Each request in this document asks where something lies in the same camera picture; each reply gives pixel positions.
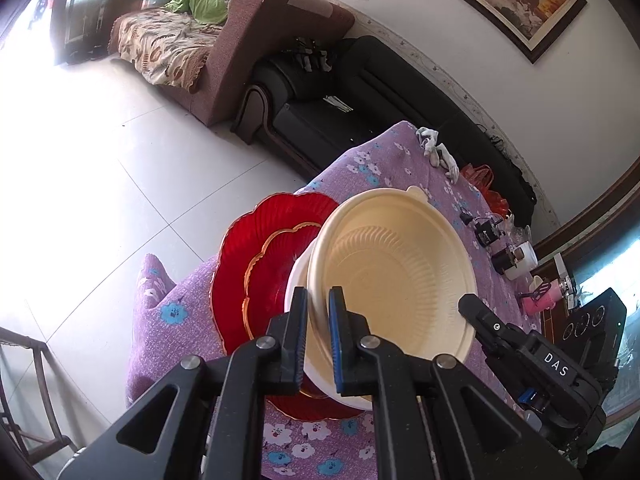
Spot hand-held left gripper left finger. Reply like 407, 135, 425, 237
57, 287, 307, 480

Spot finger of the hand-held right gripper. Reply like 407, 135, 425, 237
458, 293, 531, 361

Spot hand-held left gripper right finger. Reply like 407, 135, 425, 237
328, 286, 583, 480

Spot white bowl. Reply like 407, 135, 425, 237
284, 252, 373, 412

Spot cream ribbed bowl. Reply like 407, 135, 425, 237
306, 186, 478, 398

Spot black slotted spatula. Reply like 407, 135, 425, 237
520, 282, 551, 303

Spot pink cup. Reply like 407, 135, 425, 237
522, 287, 563, 313

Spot dark labelled jar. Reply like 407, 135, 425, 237
492, 247, 518, 275

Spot small red gold-rimmed plate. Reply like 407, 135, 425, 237
242, 221, 331, 401

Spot white plastic jar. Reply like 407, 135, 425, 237
505, 241, 538, 281

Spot small black device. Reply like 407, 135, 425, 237
472, 217, 503, 247

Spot clear glass cup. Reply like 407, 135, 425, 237
507, 215, 533, 243

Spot large red glass plate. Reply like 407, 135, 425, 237
210, 191, 366, 421

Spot purple floral tablecloth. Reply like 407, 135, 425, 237
125, 120, 556, 480

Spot red plastic bag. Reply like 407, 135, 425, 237
460, 162, 511, 216

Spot white work gloves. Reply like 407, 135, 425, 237
415, 126, 460, 182

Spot black leather sofa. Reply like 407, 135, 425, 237
231, 35, 538, 228

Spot wooden chair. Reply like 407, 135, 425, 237
0, 325, 78, 471

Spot small dark gadgets pile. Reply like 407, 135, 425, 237
287, 37, 333, 73

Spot brown fabric sofa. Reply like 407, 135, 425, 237
109, 0, 356, 127

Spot patterned beige blanket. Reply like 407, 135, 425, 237
111, 9, 223, 93

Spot green pillow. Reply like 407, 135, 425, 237
165, 0, 233, 25

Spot wooden glass door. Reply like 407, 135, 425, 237
50, 0, 166, 61

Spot dark wooden frame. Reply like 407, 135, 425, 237
532, 157, 640, 271

